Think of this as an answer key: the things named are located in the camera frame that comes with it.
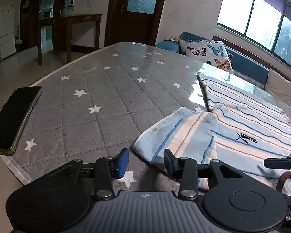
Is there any striped blue pink shirt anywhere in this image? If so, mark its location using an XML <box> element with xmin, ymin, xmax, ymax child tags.
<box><xmin>133</xmin><ymin>73</ymin><xmax>291</xmax><ymax>188</ymax></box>

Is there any black smartphone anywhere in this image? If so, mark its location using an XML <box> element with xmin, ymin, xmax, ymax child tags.
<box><xmin>0</xmin><ymin>86</ymin><xmax>42</xmax><ymax>156</ymax></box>

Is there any blue sofa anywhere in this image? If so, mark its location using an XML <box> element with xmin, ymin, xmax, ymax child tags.
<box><xmin>155</xmin><ymin>40</ymin><xmax>269</xmax><ymax>89</ymax></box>

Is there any beige cushion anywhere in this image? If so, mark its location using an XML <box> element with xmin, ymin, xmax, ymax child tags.
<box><xmin>264</xmin><ymin>69</ymin><xmax>291</xmax><ymax>106</ymax></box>

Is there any dark wooden door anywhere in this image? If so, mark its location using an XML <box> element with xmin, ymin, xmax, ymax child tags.
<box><xmin>104</xmin><ymin>0</ymin><xmax>165</xmax><ymax>46</ymax></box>

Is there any grey star table cover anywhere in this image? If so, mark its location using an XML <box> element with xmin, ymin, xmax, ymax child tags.
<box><xmin>1</xmin><ymin>42</ymin><xmax>279</xmax><ymax>192</ymax></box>

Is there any white refrigerator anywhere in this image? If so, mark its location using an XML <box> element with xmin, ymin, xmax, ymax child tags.
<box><xmin>0</xmin><ymin>3</ymin><xmax>16</xmax><ymax>61</ymax></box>

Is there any green framed window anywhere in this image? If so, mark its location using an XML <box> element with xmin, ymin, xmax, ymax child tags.
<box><xmin>217</xmin><ymin>0</ymin><xmax>291</xmax><ymax>67</ymax></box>

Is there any butterfly print cushion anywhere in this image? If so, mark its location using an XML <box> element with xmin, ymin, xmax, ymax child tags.
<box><xmin>179</xmin><ymin>39</ymin><xmax>233</xmax><ymax>74</ymax></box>

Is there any dark wooden side table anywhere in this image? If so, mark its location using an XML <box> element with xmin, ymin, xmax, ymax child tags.
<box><xmin>36</xmin><ymin>14</ymin><xmax>102</xmax><ymax>66</ymax></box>

